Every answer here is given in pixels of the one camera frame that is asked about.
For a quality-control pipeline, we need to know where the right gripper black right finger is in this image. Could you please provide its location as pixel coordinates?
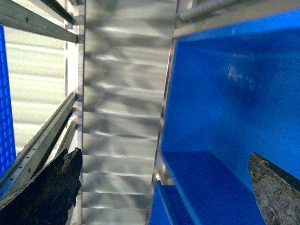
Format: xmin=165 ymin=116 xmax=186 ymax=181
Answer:
xmin=248 ymin=152 xmax=300 ymax=225

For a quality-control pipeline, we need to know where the blue bin beside upright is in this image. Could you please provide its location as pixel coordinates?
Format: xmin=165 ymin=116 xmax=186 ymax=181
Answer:
xmin=150 ymin=9 xmax=300 ymax=225

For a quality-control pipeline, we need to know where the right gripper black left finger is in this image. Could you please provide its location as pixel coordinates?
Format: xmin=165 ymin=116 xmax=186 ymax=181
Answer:
xmin=0 ymin=148 xmax=83 ymax=225

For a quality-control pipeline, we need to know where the steel rack upright panel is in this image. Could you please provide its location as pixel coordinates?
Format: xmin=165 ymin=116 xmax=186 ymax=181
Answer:
xmin=81 ymin=0 xmax=176 ymax=225

